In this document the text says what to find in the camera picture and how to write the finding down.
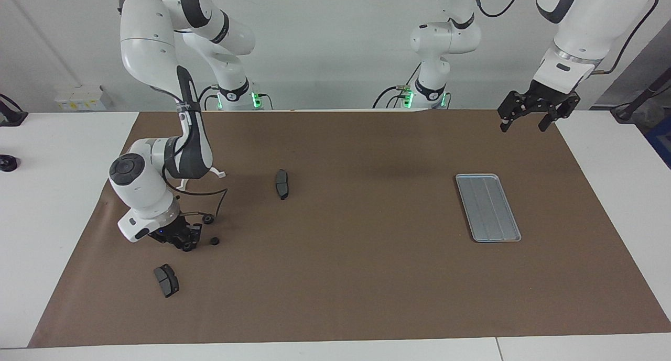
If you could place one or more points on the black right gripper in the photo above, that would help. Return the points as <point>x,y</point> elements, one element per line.
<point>170,232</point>

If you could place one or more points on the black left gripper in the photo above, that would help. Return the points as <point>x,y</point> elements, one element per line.
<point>550,94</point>

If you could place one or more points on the large black bearing gear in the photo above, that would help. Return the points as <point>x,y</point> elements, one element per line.
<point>189,246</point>
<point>208,219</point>

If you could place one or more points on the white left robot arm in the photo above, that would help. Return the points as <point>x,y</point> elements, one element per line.
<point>592,20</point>

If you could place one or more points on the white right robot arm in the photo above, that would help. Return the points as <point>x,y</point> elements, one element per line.
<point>147,36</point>

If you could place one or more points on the silver metal tray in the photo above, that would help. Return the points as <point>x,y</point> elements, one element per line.
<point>487,209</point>

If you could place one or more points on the short dark grey brake pad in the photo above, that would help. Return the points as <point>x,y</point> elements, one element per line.
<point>166,281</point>

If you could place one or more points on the black stand pole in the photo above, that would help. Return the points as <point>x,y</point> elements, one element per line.
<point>642,96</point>

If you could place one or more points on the long dark grey brake pad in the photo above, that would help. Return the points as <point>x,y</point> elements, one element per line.
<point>282,184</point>

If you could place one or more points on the blue crate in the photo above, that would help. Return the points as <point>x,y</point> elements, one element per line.
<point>661,141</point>

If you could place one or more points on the brown table mat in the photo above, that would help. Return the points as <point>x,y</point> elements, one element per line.
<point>341,272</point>

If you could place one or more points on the small black round knob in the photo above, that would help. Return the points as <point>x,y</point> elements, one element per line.
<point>8,163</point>

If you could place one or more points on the black table clamp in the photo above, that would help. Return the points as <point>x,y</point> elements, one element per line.
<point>10,119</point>

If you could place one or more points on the white curved plastic bracket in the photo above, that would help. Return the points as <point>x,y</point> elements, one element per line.
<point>220,173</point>

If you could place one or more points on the white wall socket box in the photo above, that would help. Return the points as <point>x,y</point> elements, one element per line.
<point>81,99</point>

